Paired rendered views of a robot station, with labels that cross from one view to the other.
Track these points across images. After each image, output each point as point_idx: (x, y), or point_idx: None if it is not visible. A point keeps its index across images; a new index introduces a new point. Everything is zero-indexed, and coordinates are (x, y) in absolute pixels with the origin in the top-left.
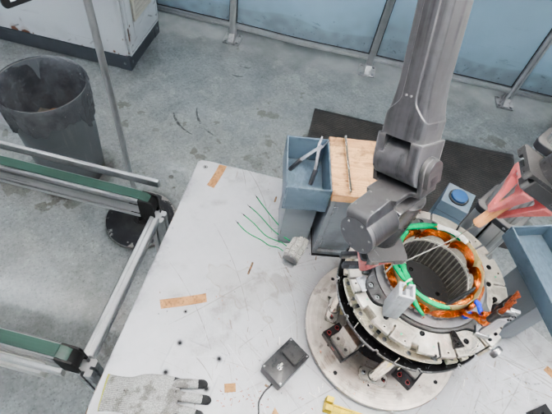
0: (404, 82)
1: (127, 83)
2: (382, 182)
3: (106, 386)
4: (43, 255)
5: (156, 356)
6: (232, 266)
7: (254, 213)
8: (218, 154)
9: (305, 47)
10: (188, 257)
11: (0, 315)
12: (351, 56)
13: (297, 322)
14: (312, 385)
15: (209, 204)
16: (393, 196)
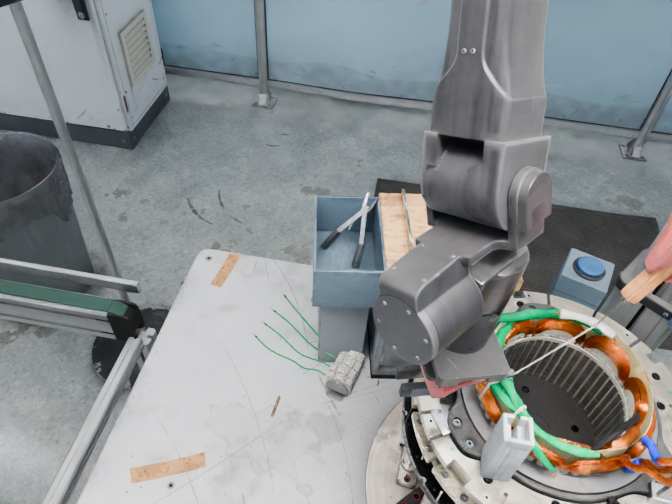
0: (458, 29)
1: (127, 165)
2: (443, 229)
3: None
4: (2, 408)
5: None
6: (248, 405)
7: (281, 321)
8: (249, 248)
9: (360, 103)
10: (179, 396)
11: None
12: (421, 108)
13: (353, 490)
14: None
15: (212, 312)
16: (465, 250)
